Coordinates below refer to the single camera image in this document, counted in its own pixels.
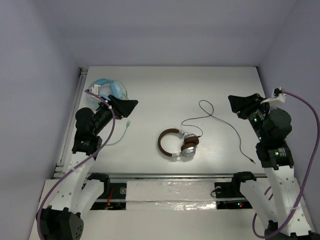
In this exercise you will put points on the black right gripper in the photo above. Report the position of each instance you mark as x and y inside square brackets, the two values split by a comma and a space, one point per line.
[245, 104]

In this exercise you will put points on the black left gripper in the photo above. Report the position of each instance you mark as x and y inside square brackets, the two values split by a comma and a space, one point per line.
[114, 108]

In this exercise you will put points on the brown silver headphones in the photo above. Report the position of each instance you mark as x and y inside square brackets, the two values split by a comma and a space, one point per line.
[188, 148]

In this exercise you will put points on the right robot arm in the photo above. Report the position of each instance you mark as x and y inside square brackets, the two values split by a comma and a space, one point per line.
[283, 219]

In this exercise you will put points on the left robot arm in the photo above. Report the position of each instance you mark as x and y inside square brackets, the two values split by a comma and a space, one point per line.
[62, 211]

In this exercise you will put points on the light blue headphones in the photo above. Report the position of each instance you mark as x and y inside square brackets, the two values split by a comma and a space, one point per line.
[111, 87]

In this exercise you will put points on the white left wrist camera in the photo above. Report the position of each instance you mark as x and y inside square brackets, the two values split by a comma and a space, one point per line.
[95, 89]

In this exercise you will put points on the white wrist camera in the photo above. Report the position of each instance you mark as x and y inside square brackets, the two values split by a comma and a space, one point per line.
[95, 89]
[278, 97]

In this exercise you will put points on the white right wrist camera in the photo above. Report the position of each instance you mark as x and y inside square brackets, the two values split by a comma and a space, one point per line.
[278, 97]

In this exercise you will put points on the aluminium rail frame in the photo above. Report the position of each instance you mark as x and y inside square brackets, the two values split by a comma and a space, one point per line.
[59, 166]

